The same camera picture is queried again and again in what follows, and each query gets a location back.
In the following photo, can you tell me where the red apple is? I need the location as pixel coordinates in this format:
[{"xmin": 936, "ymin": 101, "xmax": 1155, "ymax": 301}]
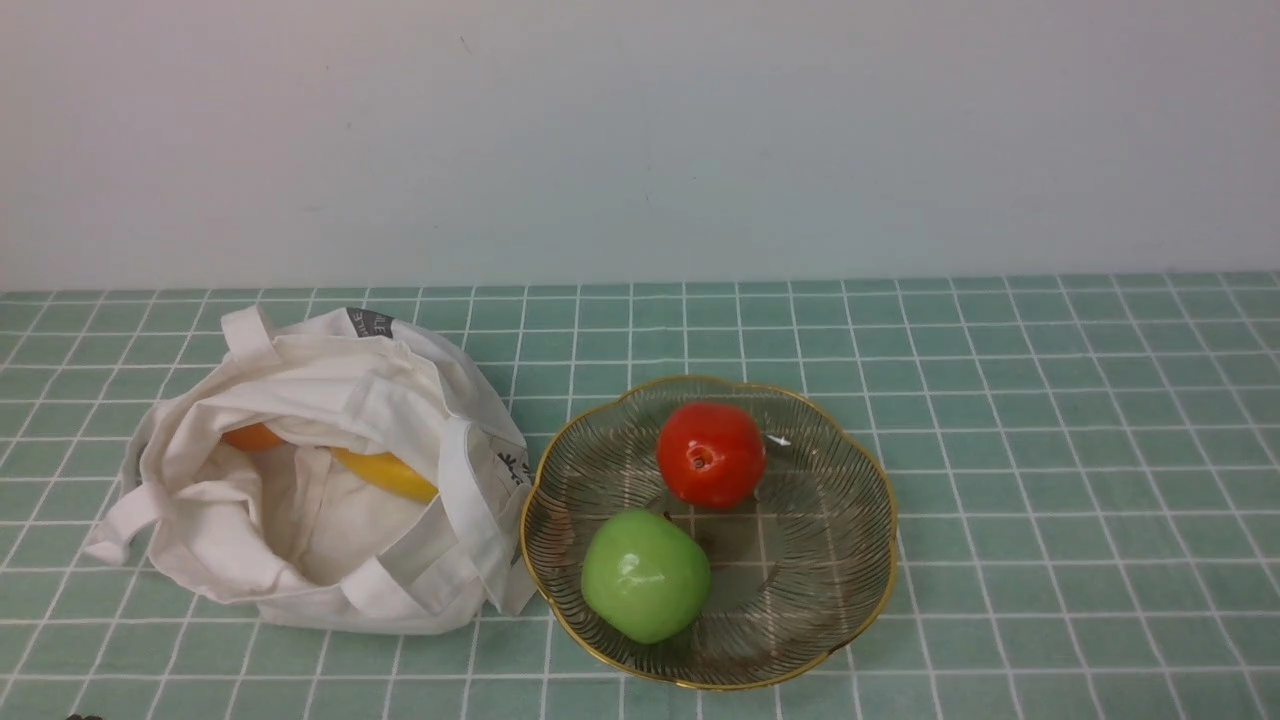
[{"xmin": 655, "ymin": 401, "xmax": 765, "ymax": 511}]

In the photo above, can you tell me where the white cloth tote bag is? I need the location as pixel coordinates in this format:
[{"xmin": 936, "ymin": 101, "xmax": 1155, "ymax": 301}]
[{"xmin": 84, "ymin": 306, "xmax": 535, "ymax": 635}]

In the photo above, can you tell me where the gold-rimmed glass fruit bowl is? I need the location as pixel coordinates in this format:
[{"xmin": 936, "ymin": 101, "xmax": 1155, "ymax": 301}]
[{"xmin": 518, "ymin": 375, "xmax": 899, "ymax": 692}]

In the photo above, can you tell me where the green apple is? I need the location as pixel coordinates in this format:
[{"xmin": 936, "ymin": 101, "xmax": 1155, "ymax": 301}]
[{"xmin": 581, "ymin": 509, "xmax": 710, "ymax": 644}]

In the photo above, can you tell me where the yellow banana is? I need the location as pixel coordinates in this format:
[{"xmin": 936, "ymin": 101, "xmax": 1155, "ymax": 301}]
[{"xmin": 330, "ymin": 447, "xmax": 439, "ymax": 505}]

